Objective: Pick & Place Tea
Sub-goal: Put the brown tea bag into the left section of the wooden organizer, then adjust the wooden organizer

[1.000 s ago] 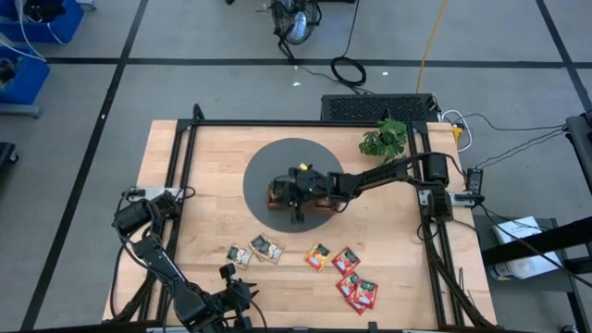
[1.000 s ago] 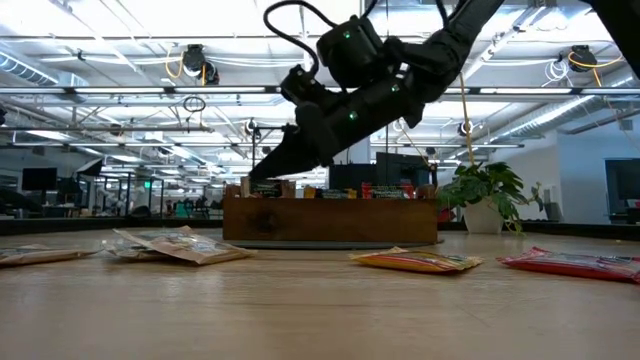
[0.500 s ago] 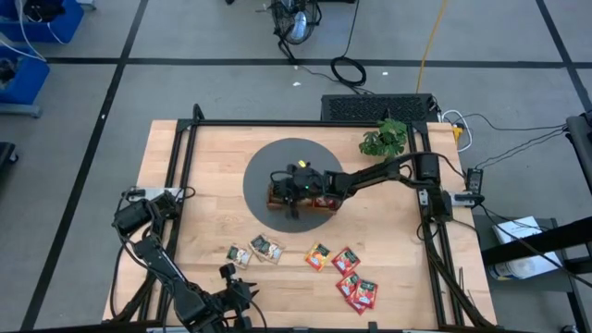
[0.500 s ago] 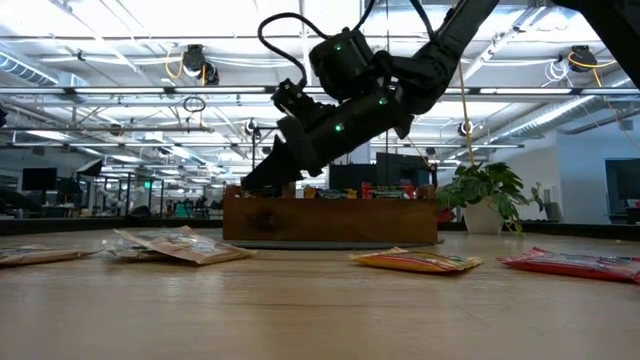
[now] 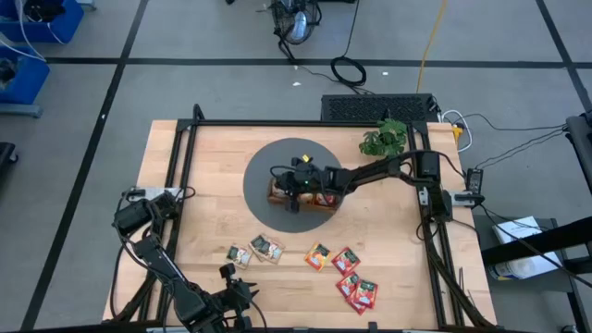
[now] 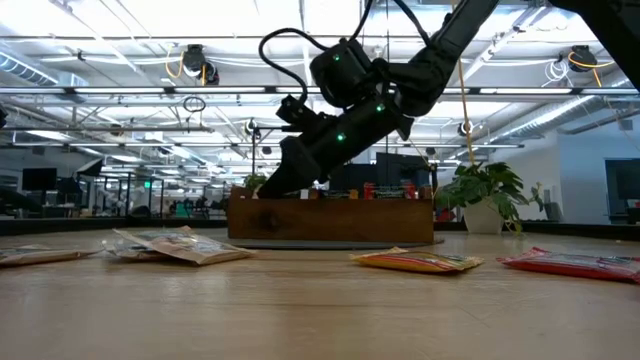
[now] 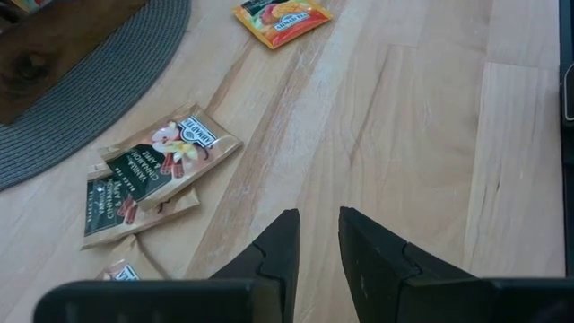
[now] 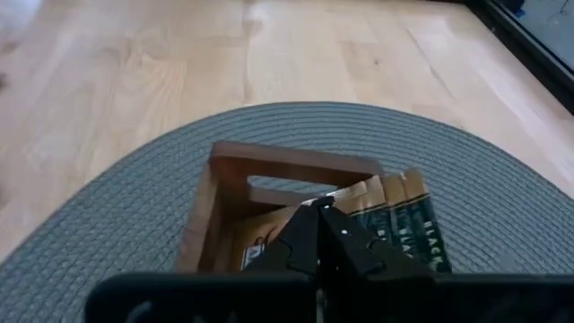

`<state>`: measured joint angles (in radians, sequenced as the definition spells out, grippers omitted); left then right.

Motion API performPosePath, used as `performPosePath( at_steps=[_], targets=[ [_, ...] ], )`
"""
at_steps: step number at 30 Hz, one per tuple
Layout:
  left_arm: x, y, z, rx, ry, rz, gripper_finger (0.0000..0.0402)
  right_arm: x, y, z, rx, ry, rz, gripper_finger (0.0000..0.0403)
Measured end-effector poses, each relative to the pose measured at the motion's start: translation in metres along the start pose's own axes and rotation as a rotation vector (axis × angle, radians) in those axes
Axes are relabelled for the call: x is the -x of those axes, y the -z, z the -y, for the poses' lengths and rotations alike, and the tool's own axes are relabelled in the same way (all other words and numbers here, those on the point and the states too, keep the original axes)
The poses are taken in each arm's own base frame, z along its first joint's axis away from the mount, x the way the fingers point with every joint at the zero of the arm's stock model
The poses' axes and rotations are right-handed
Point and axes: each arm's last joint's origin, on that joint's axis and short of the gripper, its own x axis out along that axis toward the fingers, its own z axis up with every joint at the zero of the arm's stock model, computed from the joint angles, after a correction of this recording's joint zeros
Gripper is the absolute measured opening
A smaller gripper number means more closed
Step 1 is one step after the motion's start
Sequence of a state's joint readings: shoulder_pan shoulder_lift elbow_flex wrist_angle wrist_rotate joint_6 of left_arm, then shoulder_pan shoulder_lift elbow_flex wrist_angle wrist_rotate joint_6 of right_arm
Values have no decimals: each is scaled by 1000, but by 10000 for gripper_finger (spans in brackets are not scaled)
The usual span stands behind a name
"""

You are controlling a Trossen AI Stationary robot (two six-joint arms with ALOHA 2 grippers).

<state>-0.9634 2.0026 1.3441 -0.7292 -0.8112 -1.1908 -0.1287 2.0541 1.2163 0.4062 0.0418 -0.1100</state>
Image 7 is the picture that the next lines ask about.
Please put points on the grey round woven placemat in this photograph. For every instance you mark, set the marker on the grey round woven placemat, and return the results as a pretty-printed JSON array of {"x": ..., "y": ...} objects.
[{"x": 112, "y": 81}]

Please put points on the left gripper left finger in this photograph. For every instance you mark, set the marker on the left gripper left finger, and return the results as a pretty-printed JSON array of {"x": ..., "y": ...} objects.
[{"x": 280, "y": 255}]

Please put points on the yellow mango tea packet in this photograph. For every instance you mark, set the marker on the yellow mango tea packet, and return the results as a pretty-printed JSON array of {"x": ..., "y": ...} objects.
[{"x": 287, "y": 24}]

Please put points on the brown wooden compartment box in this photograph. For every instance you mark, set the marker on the brown wooden compartment box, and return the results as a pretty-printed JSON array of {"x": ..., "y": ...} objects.
[{"x": 54, "y": 49}]

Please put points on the beige vanilla cinnamon tea packet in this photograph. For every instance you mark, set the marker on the beige vanilla cinnamon tea packet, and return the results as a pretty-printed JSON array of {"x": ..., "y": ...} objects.
[
  {"x": 179, "y": 148},
  {"x": 130, "y": 262},
  {"x": 107, "y": 211}
]

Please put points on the black metal table frame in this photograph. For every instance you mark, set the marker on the black metal table frame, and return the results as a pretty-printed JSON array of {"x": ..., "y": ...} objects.
[{"x": 562, "y": 179}]

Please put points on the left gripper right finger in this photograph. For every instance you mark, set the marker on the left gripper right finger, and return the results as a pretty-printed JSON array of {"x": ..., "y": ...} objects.
[{"x": 381, "y": 278}]

